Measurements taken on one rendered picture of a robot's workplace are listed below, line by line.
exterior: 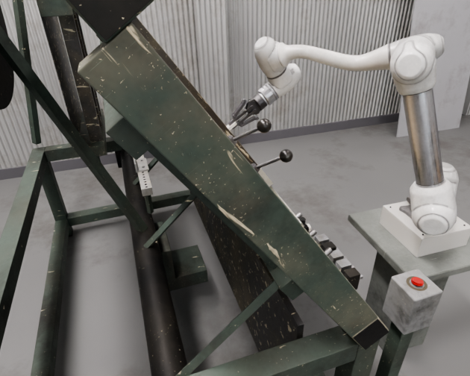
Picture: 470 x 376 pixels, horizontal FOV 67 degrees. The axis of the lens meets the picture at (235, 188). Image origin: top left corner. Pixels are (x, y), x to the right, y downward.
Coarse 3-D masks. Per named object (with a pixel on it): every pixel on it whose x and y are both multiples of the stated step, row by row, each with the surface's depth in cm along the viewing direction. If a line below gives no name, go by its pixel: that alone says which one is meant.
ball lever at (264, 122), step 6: (264, 120) 92; (258, 126) 92; (264, 126) 91; (270, 126) 92; (246, 132) 95; (252, 132) 94; (264, 132) 92; (234, 138) 97; (240, 138) 96; (234, 144) 98
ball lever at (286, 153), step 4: (280, 152) 100; (284, 152) 98; (288, 152) 98; (280, 156) 99; (284, 156) 98; (288, 156) 98; (292, 156) 99; (272, 160) 101; (276, 160) 101; (284, 160) 99; (288, 160) 99; (252, 164) 104; (260, 164) 103; (264, 164) 103; (268, 164) 102; (256, 168) 104
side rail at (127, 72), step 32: (128, 32) 53; (96, 64) 53; (128, 64) 55; (160, 64) 56; (128, 96) 57; (160, 96) 59; (192, 96) 60; (160, 128) 61; (192, 128) 63; (192, 160) 66; (224, 160) 68; (224, 192) 72; (256, 192) 75; (256, 224) 79; (288, 224) 82; (288, 256) 87; (320, 256) 91; (320, 288) 98; (352, 288) 103; (352, 320) 111
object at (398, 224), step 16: (384, 208) 177; (384, 224) 179; (400, 224) 168; (464, 224) 164; (400, 240) 170; (416, 240) 159; (432, 240) 158; (448, 240) 161; (464, 240) 165; (416, 256) 161
